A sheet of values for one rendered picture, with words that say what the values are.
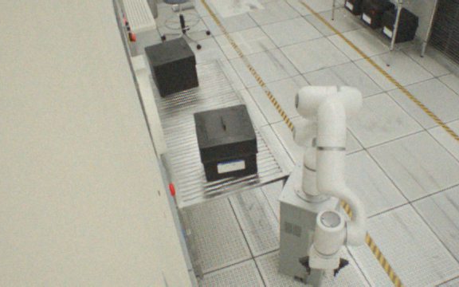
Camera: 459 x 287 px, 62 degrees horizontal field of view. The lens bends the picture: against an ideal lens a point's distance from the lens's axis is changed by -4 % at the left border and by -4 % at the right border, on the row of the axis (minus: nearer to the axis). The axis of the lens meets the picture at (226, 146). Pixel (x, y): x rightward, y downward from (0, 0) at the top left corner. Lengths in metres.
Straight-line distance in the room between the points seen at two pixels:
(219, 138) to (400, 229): 1.52
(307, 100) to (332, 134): 0.20
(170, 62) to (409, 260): 1.98
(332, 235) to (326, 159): 0.23
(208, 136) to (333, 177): 0.89
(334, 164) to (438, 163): 2.27
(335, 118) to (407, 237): 1.79
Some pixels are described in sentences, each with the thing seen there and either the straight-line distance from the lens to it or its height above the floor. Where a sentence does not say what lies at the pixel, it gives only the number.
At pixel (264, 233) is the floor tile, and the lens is 2.78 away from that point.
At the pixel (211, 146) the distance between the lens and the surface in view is 1.90.
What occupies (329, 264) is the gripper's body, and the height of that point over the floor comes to 1.10.
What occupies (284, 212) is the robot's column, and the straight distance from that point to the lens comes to 2.05.
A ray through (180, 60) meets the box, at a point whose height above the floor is 1.00.
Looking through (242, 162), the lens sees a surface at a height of 0.86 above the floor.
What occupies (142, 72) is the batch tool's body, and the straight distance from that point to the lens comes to 1.82.
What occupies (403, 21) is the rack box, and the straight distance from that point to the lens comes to 4.38.
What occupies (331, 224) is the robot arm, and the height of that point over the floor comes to 1.33.
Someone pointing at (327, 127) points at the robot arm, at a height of 1.52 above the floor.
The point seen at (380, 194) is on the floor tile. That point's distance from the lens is 3.07.
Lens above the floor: 2.31
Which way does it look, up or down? 43 degrees down
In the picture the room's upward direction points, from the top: 7 degrees counter-clockwise
